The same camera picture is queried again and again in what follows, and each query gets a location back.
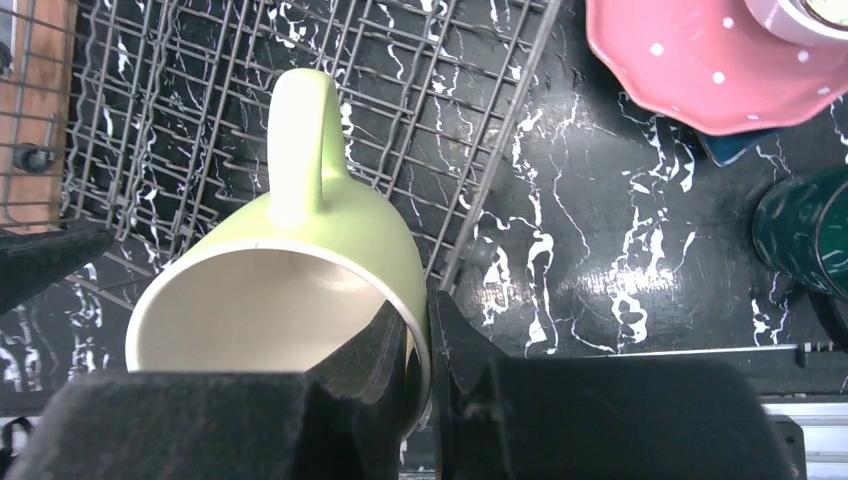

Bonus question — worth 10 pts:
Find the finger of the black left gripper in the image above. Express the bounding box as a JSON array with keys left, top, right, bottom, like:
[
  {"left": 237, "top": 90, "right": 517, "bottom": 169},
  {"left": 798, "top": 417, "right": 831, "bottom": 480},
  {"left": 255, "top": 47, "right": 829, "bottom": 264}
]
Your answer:
[{"left": 1, "top": 222, "right": 114, "bottom": 313}]

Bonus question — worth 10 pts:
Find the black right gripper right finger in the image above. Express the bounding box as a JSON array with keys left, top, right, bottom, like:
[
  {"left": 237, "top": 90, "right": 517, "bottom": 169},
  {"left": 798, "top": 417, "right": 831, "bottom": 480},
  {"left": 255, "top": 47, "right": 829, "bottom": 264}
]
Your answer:
[{"left": 429, "top": 291, "right": 793, "bottom": 479}]

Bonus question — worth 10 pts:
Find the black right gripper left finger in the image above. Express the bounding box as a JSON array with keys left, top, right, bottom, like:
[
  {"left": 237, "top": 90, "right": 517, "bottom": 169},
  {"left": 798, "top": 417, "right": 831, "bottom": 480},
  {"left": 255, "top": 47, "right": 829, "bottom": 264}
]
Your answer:
[{"left": 3, "top": 305, "right": 407, "bottom": 479}]

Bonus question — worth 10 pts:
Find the light green ceramic mug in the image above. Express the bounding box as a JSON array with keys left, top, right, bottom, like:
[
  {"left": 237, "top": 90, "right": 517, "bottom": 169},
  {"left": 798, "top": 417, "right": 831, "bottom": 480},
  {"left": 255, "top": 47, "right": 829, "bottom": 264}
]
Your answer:
[{"left": 125, "top": 68, "right": 432, "bottom": 434}]

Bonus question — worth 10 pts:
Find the dark green glossy mug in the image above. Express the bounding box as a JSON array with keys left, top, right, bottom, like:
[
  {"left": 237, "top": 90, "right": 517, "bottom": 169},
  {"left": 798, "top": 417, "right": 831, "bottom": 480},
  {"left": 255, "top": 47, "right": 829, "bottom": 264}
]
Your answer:
[{"left": 752, "top": 165, "right": 847, "bottom": 300}]

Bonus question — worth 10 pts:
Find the dark blue plate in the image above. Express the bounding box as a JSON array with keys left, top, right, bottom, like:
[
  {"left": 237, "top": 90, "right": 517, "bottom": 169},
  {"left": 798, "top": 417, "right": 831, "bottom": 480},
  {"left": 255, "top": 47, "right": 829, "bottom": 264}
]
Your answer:
[{"left": 696, "top": 128, "right": 778, "bottom": 168}]

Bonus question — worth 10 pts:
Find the pink polka dot plate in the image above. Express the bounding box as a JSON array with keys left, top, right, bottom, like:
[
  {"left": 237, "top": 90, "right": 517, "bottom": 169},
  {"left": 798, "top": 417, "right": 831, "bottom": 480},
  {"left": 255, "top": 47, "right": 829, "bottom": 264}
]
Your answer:
[{"left": 586, "top": 1, "right": 847, "bottom": 136}]

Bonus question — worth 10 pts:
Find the pink patterned bowl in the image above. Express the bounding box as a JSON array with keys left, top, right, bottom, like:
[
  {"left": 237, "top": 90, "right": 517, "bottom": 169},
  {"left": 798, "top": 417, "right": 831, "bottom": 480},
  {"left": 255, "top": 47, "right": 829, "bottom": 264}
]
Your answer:
[{"left": 744, "top": 0, "right": 847, "bottom": 46}]

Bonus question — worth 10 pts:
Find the wooden board with bracket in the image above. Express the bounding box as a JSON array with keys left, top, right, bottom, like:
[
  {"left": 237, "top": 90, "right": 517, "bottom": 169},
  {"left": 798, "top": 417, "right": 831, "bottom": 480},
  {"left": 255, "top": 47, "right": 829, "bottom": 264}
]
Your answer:
[{"left": 1, "top": 0, "right": 77, "bottom": 234}]

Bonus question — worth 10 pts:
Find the grey wire dish rack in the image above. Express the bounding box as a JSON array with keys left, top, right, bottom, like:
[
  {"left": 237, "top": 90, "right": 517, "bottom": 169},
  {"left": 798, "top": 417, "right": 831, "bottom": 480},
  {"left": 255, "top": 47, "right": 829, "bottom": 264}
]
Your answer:
[{"left": 0, "top": 0, "right": 564, "bottom": 313}]

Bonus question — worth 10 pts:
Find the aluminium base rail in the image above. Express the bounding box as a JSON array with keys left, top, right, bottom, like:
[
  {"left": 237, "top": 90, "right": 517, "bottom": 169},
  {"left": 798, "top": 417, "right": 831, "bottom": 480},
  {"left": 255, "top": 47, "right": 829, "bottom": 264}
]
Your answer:
[{"left": 764, "top": 397, "right": 847, "bottom": 479}]

